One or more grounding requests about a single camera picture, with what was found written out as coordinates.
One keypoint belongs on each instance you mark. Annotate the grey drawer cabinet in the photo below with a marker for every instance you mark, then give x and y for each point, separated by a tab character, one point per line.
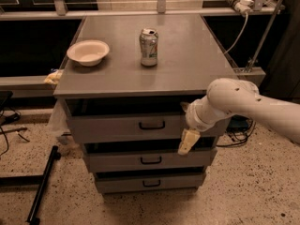
188	59

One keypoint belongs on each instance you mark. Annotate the metal railing frame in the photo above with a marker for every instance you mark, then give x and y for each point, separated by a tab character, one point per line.
58	9

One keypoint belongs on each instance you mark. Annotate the grey top drawer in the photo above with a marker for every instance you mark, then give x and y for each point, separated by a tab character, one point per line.
127	127

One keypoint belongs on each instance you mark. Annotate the grey drawer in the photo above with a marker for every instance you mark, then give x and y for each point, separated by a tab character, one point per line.
127	127
118	161
152	182

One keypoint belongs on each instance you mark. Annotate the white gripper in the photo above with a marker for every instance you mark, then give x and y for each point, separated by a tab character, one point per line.
192	117

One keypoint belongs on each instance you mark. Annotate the yellow crumpled wrapper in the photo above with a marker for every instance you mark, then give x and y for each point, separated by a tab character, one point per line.
54	77

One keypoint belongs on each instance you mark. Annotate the silver soda can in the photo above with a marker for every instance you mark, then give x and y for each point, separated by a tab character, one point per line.
149	47

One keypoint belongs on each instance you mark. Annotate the grey bottom drawer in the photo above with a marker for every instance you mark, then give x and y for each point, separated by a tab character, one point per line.
152	182

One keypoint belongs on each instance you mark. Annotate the white paper bowl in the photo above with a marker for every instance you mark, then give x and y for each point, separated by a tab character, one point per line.
88	53

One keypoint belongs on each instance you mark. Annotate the white power strip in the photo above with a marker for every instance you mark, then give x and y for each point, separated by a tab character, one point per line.
240	6

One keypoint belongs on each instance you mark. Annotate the grey middle drawer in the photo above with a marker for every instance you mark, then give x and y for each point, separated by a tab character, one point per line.
118	161

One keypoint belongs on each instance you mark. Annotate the clear plastic bag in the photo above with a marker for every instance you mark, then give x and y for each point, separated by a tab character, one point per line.
57	124

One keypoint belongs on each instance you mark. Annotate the black metal floor stand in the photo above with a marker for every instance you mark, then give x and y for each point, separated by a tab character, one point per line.
32	218

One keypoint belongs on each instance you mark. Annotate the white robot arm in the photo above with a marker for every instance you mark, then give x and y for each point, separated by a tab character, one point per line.
229	97

